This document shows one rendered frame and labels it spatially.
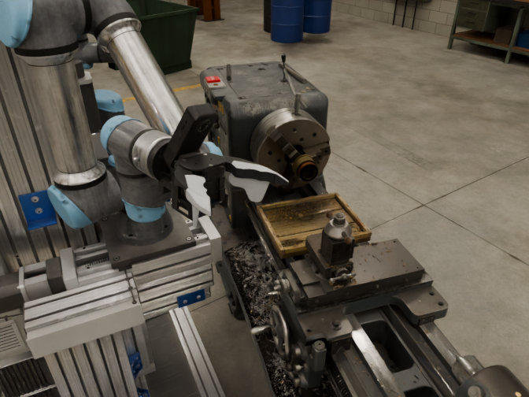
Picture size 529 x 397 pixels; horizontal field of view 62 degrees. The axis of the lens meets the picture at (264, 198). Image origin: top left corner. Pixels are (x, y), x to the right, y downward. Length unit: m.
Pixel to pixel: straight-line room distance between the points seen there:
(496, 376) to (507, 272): 2.21
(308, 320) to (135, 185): 0.72
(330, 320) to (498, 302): 1.76
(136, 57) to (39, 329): 0.68
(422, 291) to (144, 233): 0.87
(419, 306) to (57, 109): 1.11
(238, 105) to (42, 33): 1.04
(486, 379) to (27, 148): 1.16
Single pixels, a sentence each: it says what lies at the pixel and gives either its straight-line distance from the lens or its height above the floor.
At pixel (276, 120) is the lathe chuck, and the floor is 1.22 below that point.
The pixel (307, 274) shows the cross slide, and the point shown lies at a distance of 1.37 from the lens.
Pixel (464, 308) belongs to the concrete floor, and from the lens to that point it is 2.84.
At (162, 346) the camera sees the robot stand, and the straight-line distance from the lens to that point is 2.21.
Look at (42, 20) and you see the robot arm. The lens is 0.93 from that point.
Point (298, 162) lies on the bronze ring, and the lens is 1.68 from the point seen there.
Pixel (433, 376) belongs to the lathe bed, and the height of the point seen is 0.85.
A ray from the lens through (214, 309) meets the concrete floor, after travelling 2.61.
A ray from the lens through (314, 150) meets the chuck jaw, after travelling 1.77.
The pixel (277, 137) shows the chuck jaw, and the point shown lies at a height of 1.18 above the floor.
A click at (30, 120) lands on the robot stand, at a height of 1.47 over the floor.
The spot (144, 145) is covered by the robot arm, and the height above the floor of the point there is 1.59.
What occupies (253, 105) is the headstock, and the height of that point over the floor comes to 1.24.
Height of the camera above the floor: 1.90
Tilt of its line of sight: 33 degrees down
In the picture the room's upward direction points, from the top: straight up
